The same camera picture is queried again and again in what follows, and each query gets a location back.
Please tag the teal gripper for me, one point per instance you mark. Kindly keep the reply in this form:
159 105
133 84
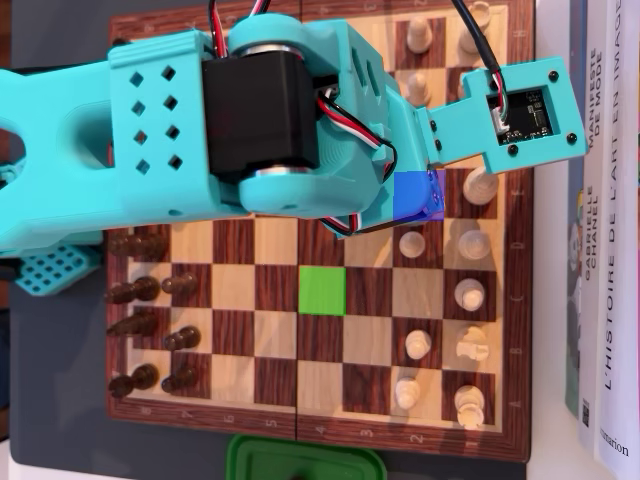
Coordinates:
436 196

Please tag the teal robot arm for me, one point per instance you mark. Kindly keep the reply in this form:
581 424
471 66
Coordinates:
75 150

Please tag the light wooden pawn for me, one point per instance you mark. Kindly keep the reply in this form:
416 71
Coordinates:
419 87
418 345
407 392
412 245
419 36

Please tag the light wooden queen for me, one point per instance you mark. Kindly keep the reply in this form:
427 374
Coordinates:
474 245

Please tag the light wooden bishop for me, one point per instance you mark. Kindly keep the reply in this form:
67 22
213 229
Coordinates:
470 295

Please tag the light wooden knight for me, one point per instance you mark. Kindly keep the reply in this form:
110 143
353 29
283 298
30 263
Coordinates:
471 345

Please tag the white Gabrielle Chanel book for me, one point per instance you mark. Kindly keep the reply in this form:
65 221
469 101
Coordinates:
592 150

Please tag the light wooden rook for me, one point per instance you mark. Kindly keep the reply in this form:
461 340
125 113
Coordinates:
482 12
469 404

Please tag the folding wooden chessboard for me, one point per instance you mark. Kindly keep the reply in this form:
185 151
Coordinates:
277 335

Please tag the white art history book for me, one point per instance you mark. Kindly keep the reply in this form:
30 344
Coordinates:
614 250

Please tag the dark wooden queen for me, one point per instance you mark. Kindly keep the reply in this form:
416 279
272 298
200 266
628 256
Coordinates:
145 247

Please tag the green plastic container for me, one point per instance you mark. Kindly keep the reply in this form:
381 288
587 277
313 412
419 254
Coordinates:
310 455

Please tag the dark wooden bishop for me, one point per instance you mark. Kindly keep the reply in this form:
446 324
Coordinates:
141 290

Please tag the dark wooden rook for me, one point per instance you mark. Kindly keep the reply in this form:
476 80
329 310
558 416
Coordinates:
143 377

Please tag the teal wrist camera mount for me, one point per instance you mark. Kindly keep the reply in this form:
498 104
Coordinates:
525 75

